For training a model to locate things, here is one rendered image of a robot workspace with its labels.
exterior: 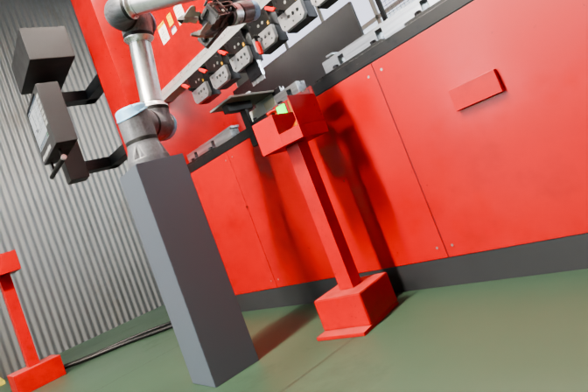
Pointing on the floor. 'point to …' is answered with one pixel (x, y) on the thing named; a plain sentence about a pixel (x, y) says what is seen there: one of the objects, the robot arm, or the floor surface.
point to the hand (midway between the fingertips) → (185, 28)
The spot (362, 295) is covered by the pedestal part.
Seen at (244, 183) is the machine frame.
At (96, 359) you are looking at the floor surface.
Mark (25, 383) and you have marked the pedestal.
